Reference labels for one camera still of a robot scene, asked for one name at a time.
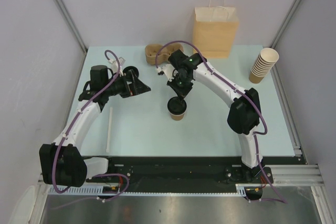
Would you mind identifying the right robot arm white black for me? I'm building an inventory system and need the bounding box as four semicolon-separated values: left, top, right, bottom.
158;50;262;183

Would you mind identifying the white cable duct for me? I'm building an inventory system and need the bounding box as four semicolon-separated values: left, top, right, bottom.
48;183;263;197

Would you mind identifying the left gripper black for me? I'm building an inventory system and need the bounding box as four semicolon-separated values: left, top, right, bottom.
103;70;150;99

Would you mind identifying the brown paper bag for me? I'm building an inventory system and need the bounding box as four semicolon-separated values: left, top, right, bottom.
193;1;239;58

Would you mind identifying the brown paper coffee cup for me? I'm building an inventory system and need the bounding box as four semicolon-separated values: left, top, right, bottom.
170;112;186;121

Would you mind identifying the white wrapped straw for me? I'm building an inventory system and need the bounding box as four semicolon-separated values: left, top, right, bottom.
106;107;113;153

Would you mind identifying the black coffee cup lid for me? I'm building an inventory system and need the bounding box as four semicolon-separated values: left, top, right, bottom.
167;97;187;115

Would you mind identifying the stack of paper cups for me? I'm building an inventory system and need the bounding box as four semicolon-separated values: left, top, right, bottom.
249;48;279;84

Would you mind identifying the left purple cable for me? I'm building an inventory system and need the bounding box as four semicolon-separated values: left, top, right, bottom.
51;49;131;209

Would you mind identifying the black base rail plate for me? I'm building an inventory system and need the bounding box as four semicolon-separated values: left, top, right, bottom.
76;155;308;196

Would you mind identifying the brown pulp cup carrier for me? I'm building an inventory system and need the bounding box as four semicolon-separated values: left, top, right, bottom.
145;43;184;66

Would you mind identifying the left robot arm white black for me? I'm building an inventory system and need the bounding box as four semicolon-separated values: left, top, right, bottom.
39;65;151;187

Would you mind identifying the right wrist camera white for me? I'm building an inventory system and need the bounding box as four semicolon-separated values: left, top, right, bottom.
156;64;175;82

